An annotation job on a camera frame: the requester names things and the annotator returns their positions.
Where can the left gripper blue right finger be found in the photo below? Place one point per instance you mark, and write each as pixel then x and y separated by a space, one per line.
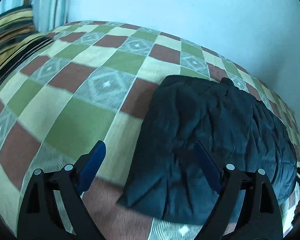
pixel 210 169

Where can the yellow black striped pillow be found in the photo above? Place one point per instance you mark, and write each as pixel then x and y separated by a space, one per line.
pixel 19 39

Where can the dark navy quilted jacket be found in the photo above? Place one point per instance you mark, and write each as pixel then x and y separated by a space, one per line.
pixel 165 180

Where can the checkered green brown bedspread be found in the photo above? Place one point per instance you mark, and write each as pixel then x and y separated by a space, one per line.
pixel 95 82

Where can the blue grey striped headboard cushion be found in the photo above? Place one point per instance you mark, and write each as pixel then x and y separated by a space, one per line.
pixel 45 2

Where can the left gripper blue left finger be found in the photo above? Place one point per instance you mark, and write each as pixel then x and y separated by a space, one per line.
pixel 88 165

